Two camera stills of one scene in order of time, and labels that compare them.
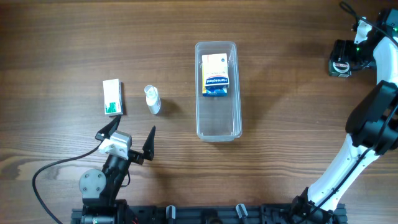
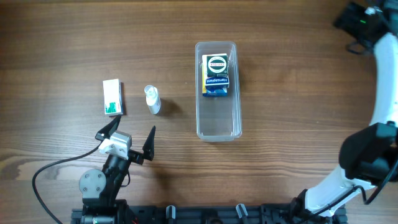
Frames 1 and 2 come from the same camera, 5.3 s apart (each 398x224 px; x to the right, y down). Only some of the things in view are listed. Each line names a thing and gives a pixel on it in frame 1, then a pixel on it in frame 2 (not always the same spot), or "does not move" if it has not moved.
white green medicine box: (114, 97) does not move
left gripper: (134, 154) does not move
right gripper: (347, 45) → (357, 12)
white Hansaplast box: (214, 70) does not move
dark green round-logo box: (340, 68) → (217, 65)
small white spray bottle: (152, 99) does not move
